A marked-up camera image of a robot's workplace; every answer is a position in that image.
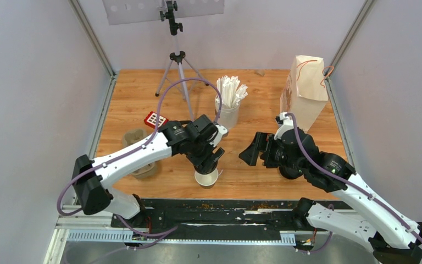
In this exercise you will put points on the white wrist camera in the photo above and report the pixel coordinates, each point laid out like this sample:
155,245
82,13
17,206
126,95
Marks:
285,123
221,133

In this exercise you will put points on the kraft paper takeout bag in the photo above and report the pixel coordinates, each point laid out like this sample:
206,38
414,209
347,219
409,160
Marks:
303,94

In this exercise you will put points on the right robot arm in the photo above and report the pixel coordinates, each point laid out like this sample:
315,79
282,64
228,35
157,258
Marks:
385,232

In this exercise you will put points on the white straw holder cup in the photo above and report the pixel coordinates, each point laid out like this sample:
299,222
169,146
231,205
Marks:
228,116

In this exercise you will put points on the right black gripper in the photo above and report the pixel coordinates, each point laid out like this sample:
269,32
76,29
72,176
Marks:
261,141

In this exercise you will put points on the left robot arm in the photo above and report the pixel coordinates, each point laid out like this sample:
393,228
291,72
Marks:
93,179

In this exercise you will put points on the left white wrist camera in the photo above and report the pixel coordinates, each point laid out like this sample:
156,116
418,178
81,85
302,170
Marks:
221,133

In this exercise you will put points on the grey camera tripod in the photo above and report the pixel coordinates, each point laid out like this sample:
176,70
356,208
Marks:
167,11

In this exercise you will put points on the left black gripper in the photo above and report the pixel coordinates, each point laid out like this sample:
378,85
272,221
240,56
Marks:
206,164

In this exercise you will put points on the red keypad box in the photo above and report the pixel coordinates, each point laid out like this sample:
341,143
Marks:
153,120

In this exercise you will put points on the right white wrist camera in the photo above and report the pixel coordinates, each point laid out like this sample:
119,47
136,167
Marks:
285,123

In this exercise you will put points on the stack of black lids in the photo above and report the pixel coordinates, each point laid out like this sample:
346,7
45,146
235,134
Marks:
290,173

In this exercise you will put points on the bundle of wrapped straws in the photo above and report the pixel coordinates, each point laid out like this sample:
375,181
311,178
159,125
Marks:
232,92

